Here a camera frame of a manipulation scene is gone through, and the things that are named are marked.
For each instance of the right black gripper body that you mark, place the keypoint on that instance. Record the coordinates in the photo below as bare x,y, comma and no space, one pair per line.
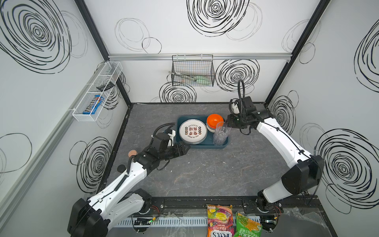
234,119

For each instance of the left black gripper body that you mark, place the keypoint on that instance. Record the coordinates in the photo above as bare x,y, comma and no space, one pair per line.
180,148

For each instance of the orange bowl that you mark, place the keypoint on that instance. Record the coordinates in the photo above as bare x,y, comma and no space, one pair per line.
213,120

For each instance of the white plate red characters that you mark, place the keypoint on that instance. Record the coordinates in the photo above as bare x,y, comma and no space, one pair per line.
193,131

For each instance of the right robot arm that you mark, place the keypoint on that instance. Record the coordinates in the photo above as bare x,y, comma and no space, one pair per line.
305,170

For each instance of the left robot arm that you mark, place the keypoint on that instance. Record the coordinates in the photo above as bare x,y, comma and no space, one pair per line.
100,213

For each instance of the dark cap bottle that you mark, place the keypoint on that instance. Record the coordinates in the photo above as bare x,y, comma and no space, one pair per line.
121,168

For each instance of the green item in basket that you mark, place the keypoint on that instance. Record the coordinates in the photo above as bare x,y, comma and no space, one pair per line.
203,80

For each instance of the metal tongs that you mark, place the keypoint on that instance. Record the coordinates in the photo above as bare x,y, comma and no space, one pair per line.
184,76

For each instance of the blue candy packet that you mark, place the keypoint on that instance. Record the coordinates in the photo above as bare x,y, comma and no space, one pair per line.
93,105

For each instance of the pink fruit candy bag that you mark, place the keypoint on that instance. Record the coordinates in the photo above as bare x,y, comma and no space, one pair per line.
220,221

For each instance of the green snack bag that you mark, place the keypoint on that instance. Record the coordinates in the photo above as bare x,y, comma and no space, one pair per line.
245,227

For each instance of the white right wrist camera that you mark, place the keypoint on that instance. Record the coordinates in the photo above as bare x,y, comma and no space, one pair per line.
235,108

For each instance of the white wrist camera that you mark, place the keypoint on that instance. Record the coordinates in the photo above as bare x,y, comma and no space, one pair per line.
171,133
235,108

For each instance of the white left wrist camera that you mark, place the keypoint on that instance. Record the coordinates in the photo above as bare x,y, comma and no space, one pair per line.
171,133

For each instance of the black wire basket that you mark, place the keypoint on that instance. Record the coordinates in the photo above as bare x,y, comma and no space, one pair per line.
193,65

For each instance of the white slotted cable duct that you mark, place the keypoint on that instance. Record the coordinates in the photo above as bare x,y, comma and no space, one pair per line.
165,222

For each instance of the white wire shelf basket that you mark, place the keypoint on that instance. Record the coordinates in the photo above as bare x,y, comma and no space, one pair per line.
107,72

